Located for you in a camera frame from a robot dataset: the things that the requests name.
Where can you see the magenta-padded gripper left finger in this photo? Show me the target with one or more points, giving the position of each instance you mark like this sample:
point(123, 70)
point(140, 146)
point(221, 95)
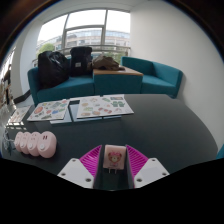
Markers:
point(80, 170)

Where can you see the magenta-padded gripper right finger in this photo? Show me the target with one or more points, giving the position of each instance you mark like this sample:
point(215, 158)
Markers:
point(146, 169)

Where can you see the pink charger block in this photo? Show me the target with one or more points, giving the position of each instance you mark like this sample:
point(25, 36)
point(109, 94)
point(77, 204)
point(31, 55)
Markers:
point(114, 156)

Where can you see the pink power strip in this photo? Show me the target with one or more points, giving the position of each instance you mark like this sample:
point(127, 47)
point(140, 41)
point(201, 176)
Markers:
point(40, 145)

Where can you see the colourful sticker sheet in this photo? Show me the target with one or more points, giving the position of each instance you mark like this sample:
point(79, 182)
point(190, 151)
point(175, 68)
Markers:
point(103, 106)
point(19, 114)
point(49, 110)

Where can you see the teal chair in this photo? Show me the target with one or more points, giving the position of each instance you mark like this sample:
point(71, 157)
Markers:
point(220, 152)

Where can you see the teal sofa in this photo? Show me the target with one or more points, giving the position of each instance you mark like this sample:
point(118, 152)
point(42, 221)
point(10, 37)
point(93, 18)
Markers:
point(66, 88)

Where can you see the wooden sofa table top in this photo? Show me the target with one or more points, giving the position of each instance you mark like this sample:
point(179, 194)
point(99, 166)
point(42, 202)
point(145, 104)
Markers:
point(133, 72)

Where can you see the glossy black backpack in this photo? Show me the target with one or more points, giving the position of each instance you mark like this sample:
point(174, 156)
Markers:
point(52, 68)

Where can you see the black backpack with label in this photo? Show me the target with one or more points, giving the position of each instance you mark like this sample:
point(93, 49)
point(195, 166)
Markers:
point(80, 61)

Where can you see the brown jacket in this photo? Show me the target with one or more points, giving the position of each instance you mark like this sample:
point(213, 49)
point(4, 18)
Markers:
point(106, 62)

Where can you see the metal window railing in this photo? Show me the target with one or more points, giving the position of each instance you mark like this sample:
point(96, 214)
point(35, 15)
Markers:
point(113, 47)

